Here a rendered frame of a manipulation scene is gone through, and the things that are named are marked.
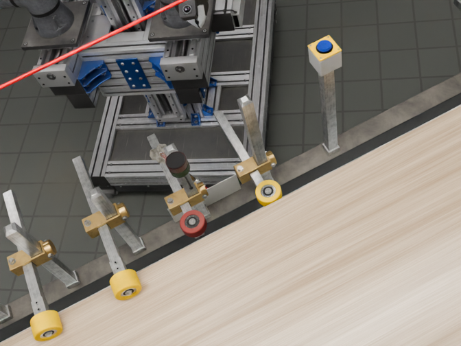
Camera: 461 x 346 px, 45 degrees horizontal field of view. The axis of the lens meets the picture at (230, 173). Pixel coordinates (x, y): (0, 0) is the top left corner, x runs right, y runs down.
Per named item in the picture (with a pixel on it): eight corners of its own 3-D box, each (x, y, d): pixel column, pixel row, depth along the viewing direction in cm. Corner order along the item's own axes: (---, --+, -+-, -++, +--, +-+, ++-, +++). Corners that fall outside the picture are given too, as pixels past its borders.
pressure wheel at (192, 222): (184, 231, 184) (175, 216, 174) (206, 220, 184) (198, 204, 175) (193, 251, 179) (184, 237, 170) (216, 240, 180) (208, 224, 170)
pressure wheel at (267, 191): (257, 215, 182) (252, 198, 172) (263, 193, 185) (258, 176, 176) (281, 220, 179) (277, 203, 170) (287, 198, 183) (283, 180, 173)
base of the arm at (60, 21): (42, 9, 217) (29, -10, 209) (78, 7, 214) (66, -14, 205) (31, 39, 209) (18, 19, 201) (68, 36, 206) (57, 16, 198)
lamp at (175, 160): (182, 193, 178) (162, 156, 160) (198, 185, 178) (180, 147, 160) (189, 206, 175) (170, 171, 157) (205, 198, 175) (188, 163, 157)
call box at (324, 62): (309, 63, 165) (306, 44, 158) (330, 53, 165) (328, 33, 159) (321, 79, 161) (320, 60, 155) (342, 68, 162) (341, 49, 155)
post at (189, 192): (200, 219, 202) (161, 146, 162) (208, 215, 202) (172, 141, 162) (204, 226, 200) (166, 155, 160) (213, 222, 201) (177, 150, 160)
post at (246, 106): (260, 181, 200) (236, 97, 160) (269, 176, 200) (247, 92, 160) (264, 188, 198) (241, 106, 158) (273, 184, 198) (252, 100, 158)
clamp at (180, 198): (167, 204, 187) (163, 197, 183) (204, 186, 188) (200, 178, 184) (173, 217, 184) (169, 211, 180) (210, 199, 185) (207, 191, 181)
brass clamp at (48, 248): (14, 261, 176) (5, 255, 171) (53, 241, 177) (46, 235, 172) (18, 278, 172) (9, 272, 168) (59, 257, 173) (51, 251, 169)
